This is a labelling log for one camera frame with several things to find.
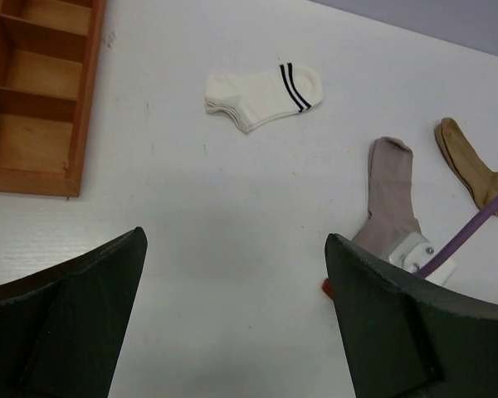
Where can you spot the white sock with black stripes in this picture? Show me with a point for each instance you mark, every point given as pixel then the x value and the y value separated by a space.
pixel 252 100

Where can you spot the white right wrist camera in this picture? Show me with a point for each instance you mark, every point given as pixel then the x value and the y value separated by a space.
pixel 413 252

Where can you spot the grey sock with red cuff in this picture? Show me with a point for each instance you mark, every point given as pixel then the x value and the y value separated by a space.
pixel 390 208

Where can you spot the orange wooden compartment tray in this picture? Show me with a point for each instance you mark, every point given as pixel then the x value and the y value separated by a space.
pixel 48 61

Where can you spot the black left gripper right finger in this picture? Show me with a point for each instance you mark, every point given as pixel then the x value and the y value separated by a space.
pixel 406 337

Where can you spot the tan brown long sock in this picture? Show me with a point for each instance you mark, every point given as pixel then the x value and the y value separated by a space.
pixel 463 160

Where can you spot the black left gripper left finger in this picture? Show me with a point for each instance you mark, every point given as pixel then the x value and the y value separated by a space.
pixel 62 328

